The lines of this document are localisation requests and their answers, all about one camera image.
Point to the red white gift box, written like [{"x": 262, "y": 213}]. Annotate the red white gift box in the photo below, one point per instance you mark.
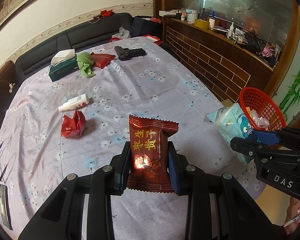
[{"x": 154, "y": 39}]

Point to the brown wooden cabinet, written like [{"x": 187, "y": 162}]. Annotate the brown wooden cabinet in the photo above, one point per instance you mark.
[{"x": 225, "y": 65}]

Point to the white red printed plastic bag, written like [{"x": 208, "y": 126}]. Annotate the white red printed plastic bag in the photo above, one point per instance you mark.
[{"x": 261, "y": 122}]

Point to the dark red snack packet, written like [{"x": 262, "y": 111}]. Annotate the dark red snack packet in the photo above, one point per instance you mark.
[{"x": 149, "y": 148}]

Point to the white plastic bag on sofa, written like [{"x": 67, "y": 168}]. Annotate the white plastic bag on sofa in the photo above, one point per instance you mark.
[{"x": 122, "y": 34}]

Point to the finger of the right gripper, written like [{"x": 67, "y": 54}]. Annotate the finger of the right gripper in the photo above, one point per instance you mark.
[
  {"x": 264, "y": 137},
  {"x": 246, "y": 150}
]

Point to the green cloth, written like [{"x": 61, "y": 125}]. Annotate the green cloth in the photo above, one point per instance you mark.
[{"x": 85, "y": 64}]

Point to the black toy pistol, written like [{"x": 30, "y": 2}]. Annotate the black toy pistol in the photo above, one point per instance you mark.
[{"x": 125, "y": 54}]

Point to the yellow tape roll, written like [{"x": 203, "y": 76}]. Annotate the yellow tape roll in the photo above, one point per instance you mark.
[{"x": 202, "y": 24}]

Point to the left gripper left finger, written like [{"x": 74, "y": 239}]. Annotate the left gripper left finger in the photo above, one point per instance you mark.
[{"x": 121, "y": 165}]

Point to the bamboo painted glass panel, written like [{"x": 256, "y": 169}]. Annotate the bamboo painted glass panel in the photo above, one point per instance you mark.
[{"x": 287, "y": 96}]

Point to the person right hand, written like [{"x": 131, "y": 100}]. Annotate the person right hand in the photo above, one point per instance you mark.
[{"x": 292, "y": 211}]

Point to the red pouch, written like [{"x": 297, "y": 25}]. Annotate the red pouch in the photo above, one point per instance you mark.
[{"x": 101, "y": 60}]

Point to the red wrapper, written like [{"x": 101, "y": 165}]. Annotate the red wrapper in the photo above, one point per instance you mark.
[{"x": 74, "y": 126}]

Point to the white spray bottle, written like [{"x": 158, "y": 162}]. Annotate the white spray bottle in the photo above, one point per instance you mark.
[{"x": 74, "y": 103}]

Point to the brown armchair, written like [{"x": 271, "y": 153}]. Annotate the brown armchair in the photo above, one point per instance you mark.
[{"x": 8, "y": 79}]

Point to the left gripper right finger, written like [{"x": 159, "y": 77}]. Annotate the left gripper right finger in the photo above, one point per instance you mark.
[{"x": 177, "y": 164}]

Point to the floral purple tablecloth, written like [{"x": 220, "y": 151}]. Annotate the floral purple tablecloth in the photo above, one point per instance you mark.
[{"x": 153, "y": 86}]

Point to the green tissue box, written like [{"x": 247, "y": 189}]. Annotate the green tissue box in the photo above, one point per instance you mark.
[{"x": 63, "y": 64}]

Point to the black leather sofa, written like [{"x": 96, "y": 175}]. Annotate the black leather sofa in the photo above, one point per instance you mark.
[{"x": 80, "y": 37}]

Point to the teal tissue packet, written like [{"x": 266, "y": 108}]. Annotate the teal tissue packet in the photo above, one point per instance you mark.
[{"x": 231, "y": 122}]

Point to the red plastic trash basket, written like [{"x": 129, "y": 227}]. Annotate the red plastic trash basket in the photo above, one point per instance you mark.
[{"x": 265, "y": 107}]

